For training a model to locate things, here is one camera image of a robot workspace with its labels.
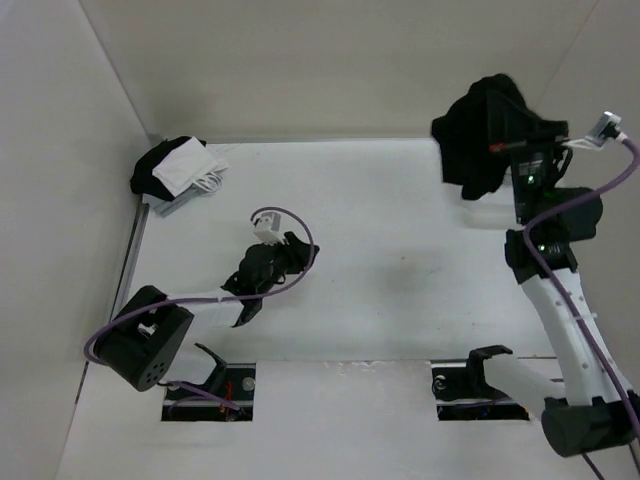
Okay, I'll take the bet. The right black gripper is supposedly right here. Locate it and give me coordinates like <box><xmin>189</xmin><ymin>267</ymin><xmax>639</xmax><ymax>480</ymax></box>
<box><xmin>484</xmin><ymin>88</ymin><xmax>567</xmax><ymax>225</ymax></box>

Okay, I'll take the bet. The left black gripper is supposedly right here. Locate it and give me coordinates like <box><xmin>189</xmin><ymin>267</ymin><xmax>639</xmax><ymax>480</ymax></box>
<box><xmin>257</xmin><ymin>231</ymin><xmax>317</xmax><ymax>297</ymax></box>

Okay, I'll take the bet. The black tank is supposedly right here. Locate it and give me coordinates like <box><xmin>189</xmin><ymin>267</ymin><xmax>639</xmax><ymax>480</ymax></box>
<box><xmin>129</xmin><ymin>136</ymin><xmax>206</xmax><ymax>202</ymax></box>
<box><xmin>430</xmin><ymin>73</ymin><xmax>544</xmax><ymax>201</ymax></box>

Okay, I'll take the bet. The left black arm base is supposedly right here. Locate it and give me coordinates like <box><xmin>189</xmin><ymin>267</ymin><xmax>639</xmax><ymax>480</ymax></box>
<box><xmin>161</xmin><ymin>343</ymin><xmax>257</xmax><ymax>423</ymax></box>

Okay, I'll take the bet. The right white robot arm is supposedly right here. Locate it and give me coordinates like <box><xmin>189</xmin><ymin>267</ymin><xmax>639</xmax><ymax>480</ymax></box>
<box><xmin>463</xmin><ymin>91</ymin><xmax>639</xmax><ymax>457</ymax></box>

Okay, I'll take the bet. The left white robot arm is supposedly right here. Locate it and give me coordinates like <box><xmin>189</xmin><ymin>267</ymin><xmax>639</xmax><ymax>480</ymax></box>
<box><xmin>89</xmin><ymin>231</ymin><xmax>320</xmax><ymax>399</ymax></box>

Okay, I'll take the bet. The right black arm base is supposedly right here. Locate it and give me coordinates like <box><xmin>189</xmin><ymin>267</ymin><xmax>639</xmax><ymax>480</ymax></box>
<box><xmin>431</xmin><ymin>345</ymin><xmax>530</xmax><ymax>421</ymax></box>

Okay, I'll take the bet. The folded white tank top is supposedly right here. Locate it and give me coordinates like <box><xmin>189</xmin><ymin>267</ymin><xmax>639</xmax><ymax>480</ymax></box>
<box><xmin>152</xmin><ymin>137</ymin><xmax>229</xmax><ymax>197</ymax></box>

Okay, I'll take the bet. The folded grey tank top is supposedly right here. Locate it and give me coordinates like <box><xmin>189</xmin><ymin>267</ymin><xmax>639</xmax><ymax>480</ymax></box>
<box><xmin>142</xmin><ymin>185</ymin><xmax>204</xmax><ymax>217</ymax></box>

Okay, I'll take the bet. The folded black tank top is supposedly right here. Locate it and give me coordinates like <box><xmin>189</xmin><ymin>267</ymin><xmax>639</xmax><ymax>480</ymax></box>
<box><xmin>129</xmin><ymin>136</ymin><xmax>206</xmax><ymax>202</ymax></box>

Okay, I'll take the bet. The white plastic basket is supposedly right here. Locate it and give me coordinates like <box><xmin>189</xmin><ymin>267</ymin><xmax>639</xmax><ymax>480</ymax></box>
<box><xmin>461</xmin><ymin>189</ymin><xmax>517</xmax><ymax>230</ymax></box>

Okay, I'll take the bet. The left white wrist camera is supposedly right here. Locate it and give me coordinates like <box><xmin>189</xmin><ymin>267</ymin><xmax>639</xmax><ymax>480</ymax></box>
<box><xmin>252</xmin><ymin>211</ymin><xmax>284</xmax><ymax>246</ymax></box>

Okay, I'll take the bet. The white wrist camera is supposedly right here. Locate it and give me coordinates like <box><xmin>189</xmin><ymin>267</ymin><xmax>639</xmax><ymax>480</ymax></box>
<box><xmin>252</xmin><ymin>211</ymin><xmax>284</xmax><ymax>246</ymax></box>
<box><xmin>563</xmin><ymin>111</ymin><xmax>623</xmax><ymax>151</ymax></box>

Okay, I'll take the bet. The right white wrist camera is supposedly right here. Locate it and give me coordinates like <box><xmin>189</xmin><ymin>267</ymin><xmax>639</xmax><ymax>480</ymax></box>
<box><xmin>563</xmin><ymin>111</ymin><xmax>623</xmax><ymax>151</ymax></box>

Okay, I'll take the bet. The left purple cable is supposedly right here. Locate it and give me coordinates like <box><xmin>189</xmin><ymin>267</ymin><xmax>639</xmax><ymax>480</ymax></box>
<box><xmin>83</xmin><ymin>206</ymin><xmax>317</xmax><ymax>362</ymax></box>

